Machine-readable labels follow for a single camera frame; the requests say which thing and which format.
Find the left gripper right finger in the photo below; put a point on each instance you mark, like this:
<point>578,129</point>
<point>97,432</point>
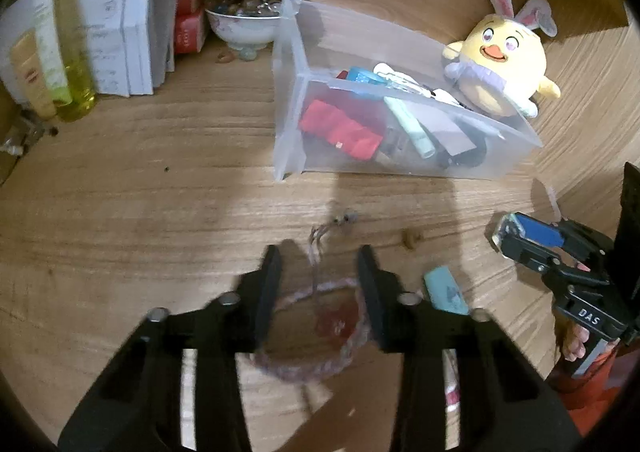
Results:
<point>380,290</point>

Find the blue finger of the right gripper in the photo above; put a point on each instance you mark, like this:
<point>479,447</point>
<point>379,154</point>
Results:
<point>538,232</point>

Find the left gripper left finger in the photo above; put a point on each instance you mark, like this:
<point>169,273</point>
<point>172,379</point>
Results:
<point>258,291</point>

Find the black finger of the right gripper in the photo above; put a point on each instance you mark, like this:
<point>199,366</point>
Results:
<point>507,242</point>

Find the pale green tube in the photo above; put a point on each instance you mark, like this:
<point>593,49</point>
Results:
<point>412,127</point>

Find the right hand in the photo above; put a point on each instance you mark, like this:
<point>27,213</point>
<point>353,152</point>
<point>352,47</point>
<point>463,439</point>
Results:
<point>571,338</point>

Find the yellow chick plush toy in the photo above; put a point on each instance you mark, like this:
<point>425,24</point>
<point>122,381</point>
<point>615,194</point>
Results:
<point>501,64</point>

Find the clear plastic storage bin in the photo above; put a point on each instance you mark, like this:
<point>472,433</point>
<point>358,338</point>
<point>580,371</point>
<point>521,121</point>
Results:
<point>355,93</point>

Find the teal tape roll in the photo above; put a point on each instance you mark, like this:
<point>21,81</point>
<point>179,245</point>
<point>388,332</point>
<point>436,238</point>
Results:
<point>362,75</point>

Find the white bowl of stones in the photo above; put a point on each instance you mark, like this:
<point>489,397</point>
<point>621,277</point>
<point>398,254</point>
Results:
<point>245,24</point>

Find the red book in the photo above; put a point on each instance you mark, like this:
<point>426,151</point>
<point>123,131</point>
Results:
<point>190,27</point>

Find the yellow-green spray bottle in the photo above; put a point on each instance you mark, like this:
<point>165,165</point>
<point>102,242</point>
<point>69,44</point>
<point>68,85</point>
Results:
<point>59,47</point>

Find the beige cosmetic tube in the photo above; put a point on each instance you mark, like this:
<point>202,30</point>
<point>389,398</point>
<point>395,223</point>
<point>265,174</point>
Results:
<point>28,71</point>

